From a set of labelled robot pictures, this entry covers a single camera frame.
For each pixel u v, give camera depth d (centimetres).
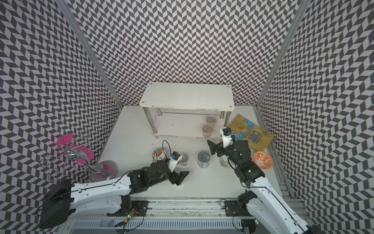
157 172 56
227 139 64
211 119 96
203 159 83
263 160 88
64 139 69
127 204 65
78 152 65
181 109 101
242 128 102
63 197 43
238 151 54
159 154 84
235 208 74
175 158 66
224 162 83
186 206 75
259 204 59
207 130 89
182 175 67
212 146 68
